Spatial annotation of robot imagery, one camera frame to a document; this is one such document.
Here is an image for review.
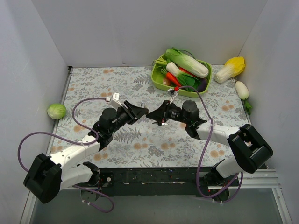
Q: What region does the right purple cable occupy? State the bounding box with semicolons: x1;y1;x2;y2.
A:
177;85;243;202

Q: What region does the toy yellow-leaf cabbage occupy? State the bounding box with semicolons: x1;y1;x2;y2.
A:
214;56;246;84

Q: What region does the toy green leafy vegetable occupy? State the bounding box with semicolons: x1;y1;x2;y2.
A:
175;72;201;89

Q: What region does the toy red pepper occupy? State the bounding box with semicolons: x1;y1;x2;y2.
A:
179;67;193;76

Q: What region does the toy round green cabbage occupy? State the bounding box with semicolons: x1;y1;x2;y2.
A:
47;104;66;120

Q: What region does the toy purple eggplant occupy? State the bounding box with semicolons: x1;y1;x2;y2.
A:
197;78;208;92

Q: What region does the toy white radish on table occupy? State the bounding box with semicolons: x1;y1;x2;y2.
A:
235;81;252;115

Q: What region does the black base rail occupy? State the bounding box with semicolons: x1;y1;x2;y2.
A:
72;167;234;197

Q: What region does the black-headed key bunch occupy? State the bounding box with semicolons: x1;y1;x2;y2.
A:
152;121;168;126

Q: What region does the toy orange carrot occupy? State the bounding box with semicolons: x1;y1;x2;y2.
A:
166;72;182;87

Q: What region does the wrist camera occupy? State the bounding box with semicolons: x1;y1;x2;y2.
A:
106;92;122;110
167;87;179;103

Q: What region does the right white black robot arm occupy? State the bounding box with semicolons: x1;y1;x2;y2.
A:
146;100;273;186

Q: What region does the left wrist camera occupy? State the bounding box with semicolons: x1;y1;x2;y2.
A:
106;92;122;110

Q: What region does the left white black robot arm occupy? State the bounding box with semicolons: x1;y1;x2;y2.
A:
23;101;149;203

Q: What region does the green plastic tray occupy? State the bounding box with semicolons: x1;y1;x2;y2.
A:
151;59;213;98

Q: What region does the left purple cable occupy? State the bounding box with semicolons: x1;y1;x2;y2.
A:
17;97;115;213

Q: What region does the purple cable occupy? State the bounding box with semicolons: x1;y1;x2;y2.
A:
177;85;243;202
17;97;115;213

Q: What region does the large toy napa cabbage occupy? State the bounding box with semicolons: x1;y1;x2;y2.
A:
165;48;209;78

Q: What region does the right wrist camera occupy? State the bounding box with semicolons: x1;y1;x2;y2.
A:
167;87;179;103

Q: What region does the floral table mat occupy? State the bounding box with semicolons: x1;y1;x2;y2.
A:
50;67;248;168

